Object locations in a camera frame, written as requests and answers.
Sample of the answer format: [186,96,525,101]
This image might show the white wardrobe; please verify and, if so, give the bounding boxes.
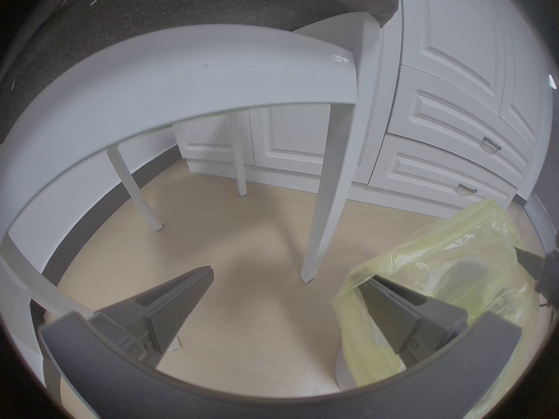
[172,0,553,221]

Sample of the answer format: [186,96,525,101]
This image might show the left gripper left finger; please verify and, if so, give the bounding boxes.
[89,267,215,366]

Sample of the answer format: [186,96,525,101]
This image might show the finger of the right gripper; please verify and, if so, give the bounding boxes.
[516,247,546,279]

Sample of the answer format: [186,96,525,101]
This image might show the grey and white chair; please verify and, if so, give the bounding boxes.
[0,0,400,398]

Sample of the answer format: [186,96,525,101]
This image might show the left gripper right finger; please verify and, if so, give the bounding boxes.
[358,275,469,369]

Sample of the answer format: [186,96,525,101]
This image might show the white trash bin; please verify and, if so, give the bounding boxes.
[335,253,498,391]

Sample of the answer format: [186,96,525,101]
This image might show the yellow plastic bag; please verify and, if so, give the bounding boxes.
[333,199,542,387]

